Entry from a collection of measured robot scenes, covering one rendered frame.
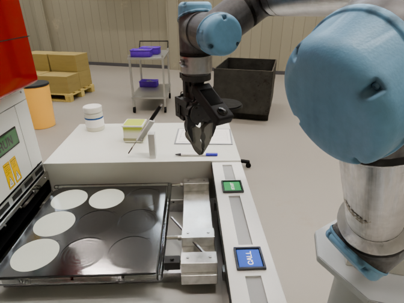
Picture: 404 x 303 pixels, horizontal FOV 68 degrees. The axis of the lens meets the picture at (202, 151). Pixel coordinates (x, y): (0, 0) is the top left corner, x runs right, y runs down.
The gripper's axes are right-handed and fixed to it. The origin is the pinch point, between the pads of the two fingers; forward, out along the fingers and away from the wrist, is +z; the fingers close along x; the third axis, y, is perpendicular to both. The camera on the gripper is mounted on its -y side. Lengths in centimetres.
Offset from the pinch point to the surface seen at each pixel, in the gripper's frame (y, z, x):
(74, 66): 485, 60, -58
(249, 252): -27.0, 9.7, 6.3
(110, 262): -7.8, 15.9, 29.3
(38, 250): 4.5, 15.7, 42.2
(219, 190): -4.8, 10.4, -2.2
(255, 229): -22.2, 10.3, 0.2
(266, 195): 84, 109, -117
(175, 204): 9.6, 21.4, 3.9
